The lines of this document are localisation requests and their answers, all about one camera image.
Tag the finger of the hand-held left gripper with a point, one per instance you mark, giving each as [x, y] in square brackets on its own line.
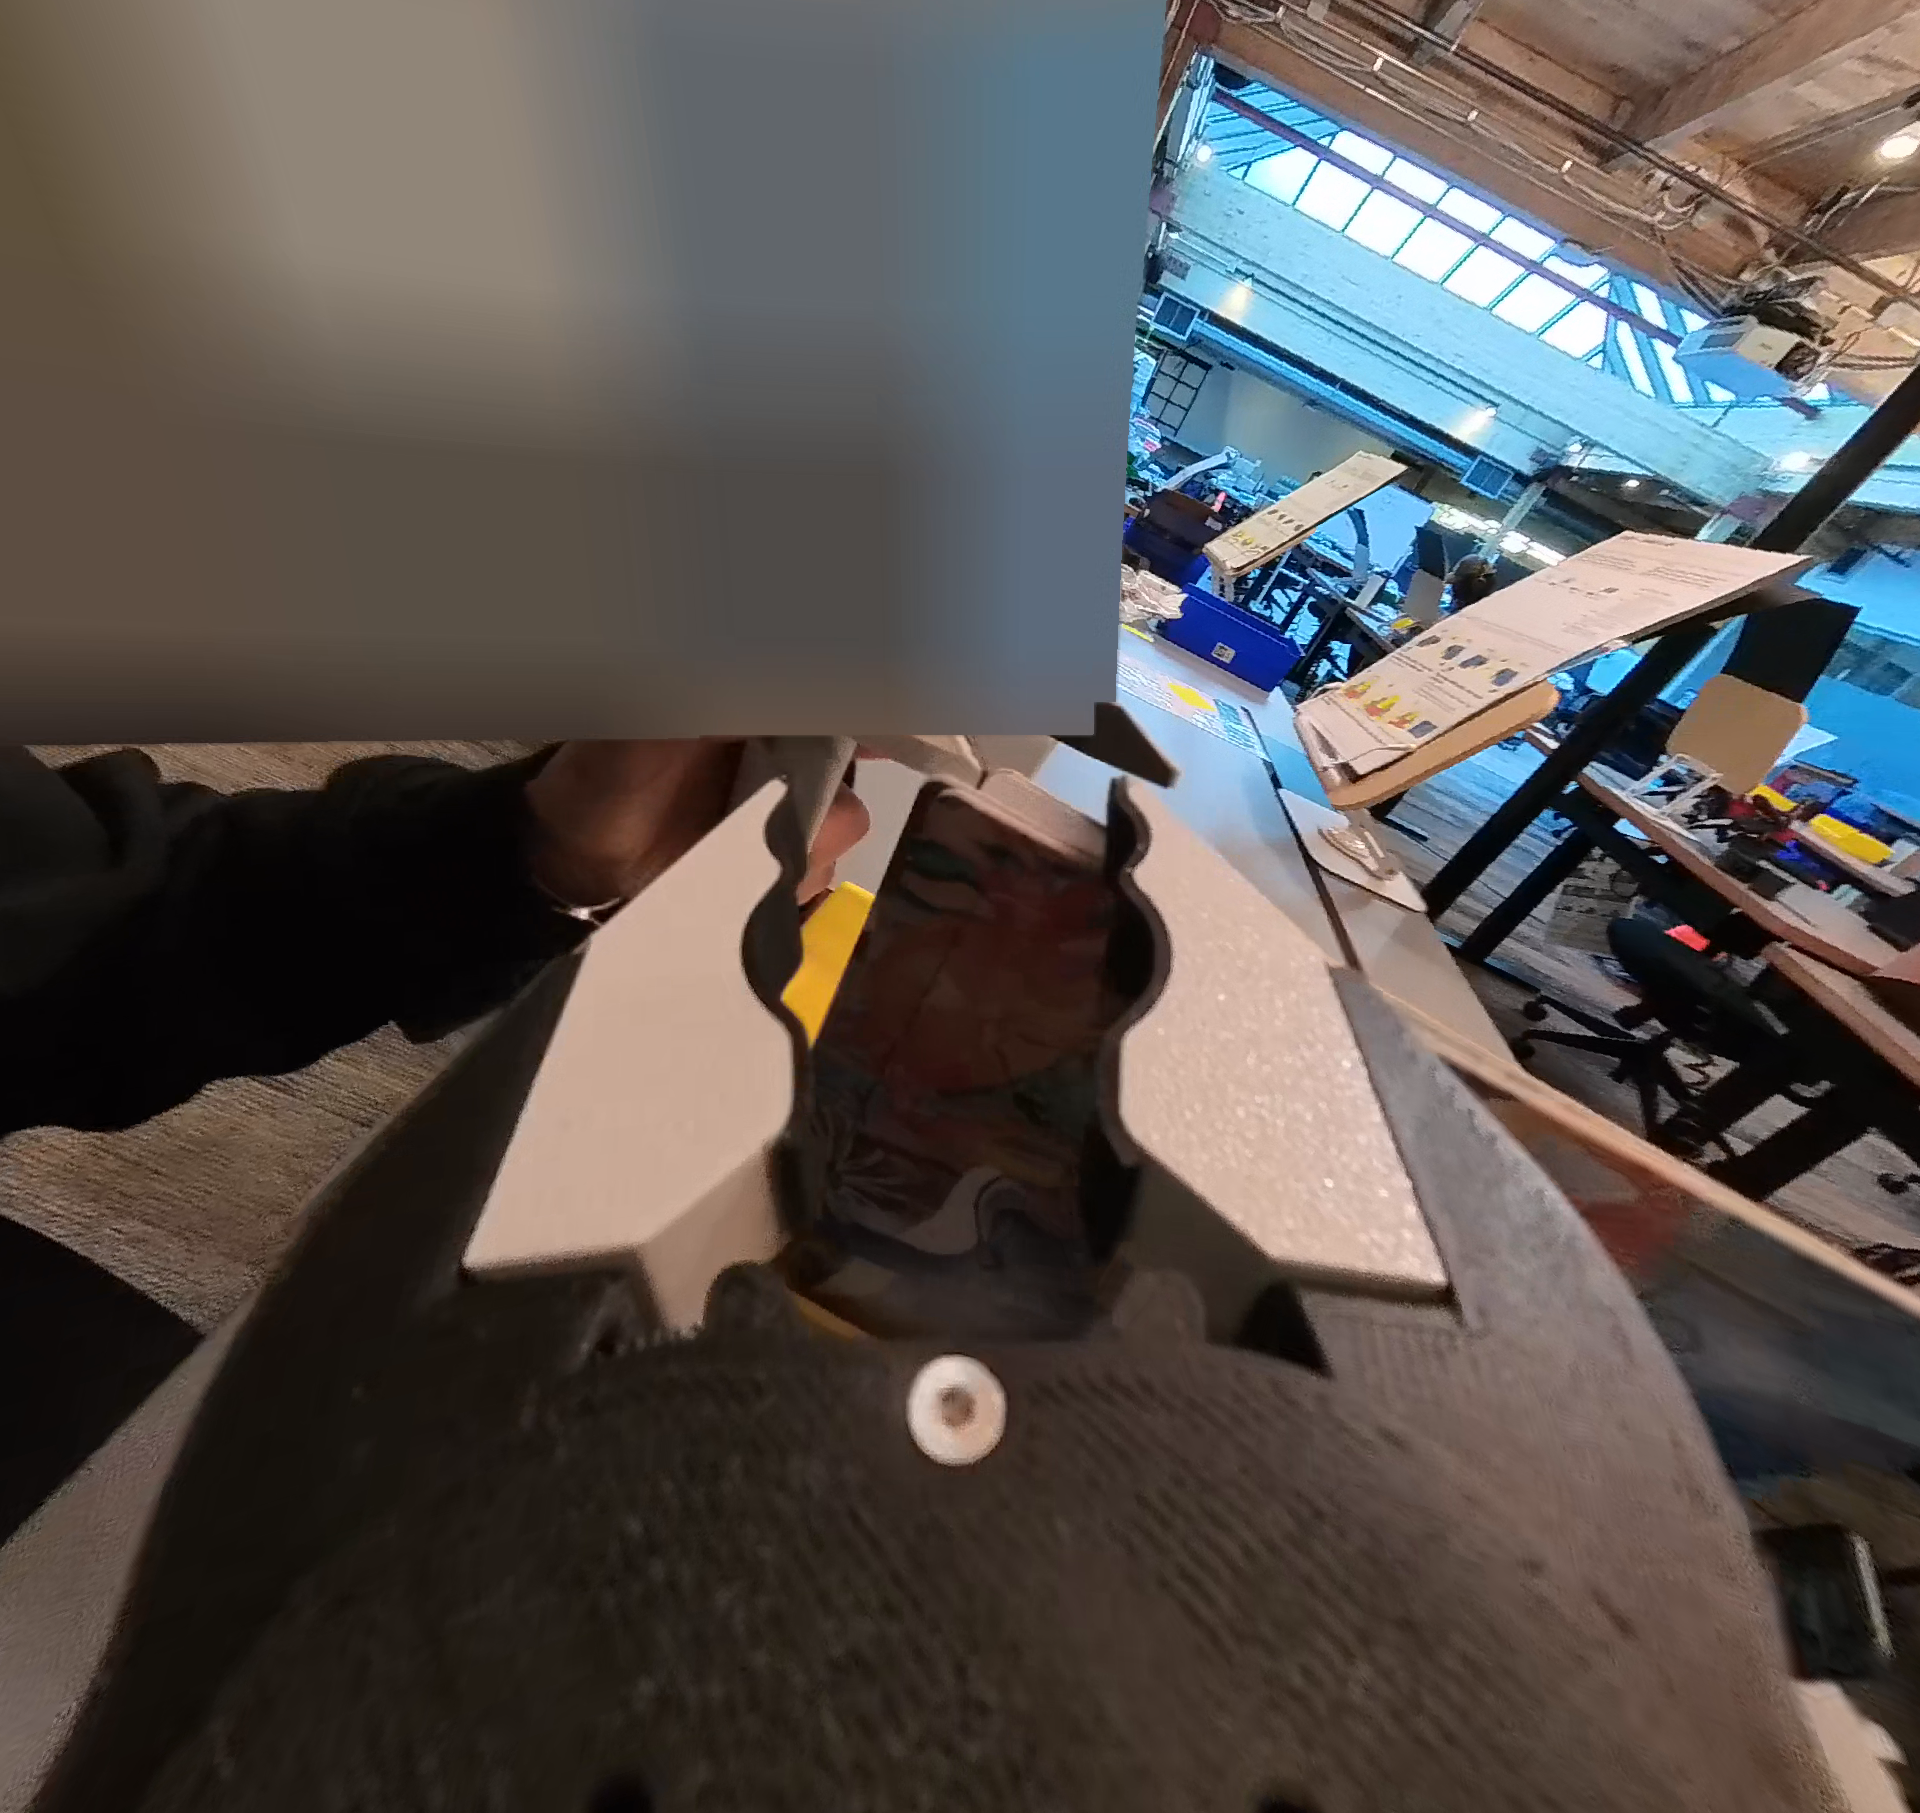
[975, 759]

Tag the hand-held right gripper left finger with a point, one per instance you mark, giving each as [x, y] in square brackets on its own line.
[630, 1093]

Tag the wooden background desk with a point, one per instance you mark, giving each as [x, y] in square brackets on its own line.
[1770, 913]

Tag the black pole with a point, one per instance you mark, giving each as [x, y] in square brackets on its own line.
[1651, 673]

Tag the neighbouring grey table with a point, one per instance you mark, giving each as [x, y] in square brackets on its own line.
[1230, 793]

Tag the person's left hand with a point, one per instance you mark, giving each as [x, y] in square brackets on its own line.
[630, 807]

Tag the wooden board stand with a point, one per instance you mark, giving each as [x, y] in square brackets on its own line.
[1306, 509]
[1499, 643]

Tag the ceiling mounted projector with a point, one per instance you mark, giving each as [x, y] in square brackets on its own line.
[1747, 343]

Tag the black office chair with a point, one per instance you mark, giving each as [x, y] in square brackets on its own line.
[1680, 1004]

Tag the black and tan board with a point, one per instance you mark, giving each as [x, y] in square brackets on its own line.
[1755, 704]

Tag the black charger green display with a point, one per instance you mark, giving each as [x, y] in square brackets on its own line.
[1824, 1603]

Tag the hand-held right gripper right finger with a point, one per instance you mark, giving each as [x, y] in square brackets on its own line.
[1276, 1123]

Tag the blue plastic bin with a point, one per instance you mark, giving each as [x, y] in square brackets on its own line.
[1230, 636]

